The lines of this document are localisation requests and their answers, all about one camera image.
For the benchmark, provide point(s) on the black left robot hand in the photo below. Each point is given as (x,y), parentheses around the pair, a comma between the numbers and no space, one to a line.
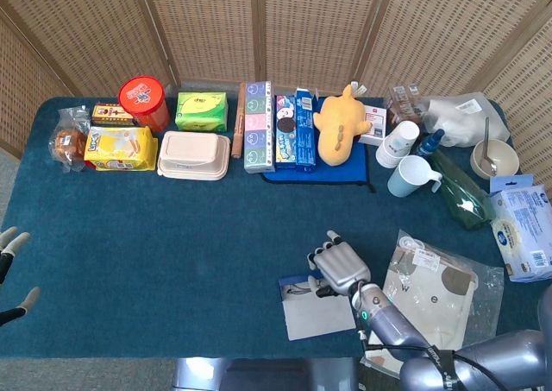
(13,240)

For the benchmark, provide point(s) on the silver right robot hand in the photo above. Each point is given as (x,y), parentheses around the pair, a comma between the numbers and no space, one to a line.
(343,266)

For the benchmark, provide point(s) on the black wire-frame eyeglasses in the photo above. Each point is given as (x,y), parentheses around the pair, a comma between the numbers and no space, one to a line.
(297,288)

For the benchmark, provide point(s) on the blue glasses box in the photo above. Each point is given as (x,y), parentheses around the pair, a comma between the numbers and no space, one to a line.
(315,317)

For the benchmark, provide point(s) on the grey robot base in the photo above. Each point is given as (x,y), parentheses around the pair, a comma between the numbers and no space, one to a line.
(259,376)

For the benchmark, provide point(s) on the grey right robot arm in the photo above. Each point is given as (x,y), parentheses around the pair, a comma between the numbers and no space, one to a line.
(388,322)

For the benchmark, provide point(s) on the blue cloth mat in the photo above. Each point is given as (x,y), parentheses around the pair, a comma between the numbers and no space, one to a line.
(340,175)

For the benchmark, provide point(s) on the cream tote in clear bag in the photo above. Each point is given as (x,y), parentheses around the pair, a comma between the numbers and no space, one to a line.
(431,296)

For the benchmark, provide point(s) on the light blue mug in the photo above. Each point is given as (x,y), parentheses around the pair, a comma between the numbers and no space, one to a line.
(409,177)

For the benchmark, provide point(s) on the bread in clear bag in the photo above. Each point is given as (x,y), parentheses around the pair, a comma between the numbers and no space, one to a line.
(69,143)

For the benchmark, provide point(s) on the blue yellow cookie box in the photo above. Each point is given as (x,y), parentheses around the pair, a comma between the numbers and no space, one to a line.
(285,149)

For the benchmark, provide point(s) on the stack of paper cups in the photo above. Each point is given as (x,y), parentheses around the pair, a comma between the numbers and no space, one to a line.
(399,143)

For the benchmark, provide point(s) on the green bottle with blue cap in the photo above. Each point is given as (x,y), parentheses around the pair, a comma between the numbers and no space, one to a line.
(461,192)

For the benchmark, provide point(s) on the yellow biscuit package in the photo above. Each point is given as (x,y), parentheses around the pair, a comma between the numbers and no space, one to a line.
(121,149)

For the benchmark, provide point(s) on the yellow plush toy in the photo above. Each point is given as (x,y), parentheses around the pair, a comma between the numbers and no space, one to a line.
(340,123)

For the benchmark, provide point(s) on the small white box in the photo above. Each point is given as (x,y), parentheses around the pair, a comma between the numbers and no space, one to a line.
(374,123)

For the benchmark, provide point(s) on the small red yellow box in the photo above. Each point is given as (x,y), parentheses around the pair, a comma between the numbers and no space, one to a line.
(110,114)

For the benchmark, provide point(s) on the teal felt table cover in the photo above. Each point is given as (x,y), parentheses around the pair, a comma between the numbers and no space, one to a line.
(172,244)

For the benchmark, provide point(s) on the pastel tissue multipack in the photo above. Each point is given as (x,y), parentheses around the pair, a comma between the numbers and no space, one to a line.
(259,128)

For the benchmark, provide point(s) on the clear plastic container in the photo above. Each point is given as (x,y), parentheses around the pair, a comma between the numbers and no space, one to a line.
(401,106)

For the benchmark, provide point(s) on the wooden rolling pin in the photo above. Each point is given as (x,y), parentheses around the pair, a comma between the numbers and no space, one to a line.
(238,128)

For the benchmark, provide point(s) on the blue white wipes package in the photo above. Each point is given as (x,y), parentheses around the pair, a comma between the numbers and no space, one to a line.
(522,227)

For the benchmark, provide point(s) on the beige plastic lunch box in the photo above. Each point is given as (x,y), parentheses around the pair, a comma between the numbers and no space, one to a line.
(192,153)

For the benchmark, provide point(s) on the white plastic bag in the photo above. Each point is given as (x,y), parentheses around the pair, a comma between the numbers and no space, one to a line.
(461,119)

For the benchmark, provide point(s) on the metal spoon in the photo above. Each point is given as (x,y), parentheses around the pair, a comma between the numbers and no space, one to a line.
(486,140)

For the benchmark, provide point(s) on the orange tub with red lid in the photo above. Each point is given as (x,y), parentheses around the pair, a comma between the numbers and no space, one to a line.
(141,95)

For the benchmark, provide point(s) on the beige bowl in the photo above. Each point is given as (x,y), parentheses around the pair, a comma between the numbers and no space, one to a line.
(504,158)

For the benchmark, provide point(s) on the green tissue pack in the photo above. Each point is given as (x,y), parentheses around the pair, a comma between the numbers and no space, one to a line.
(200,110)

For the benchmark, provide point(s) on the woven folding screen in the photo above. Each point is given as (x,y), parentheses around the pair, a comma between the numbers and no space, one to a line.
(215,28)

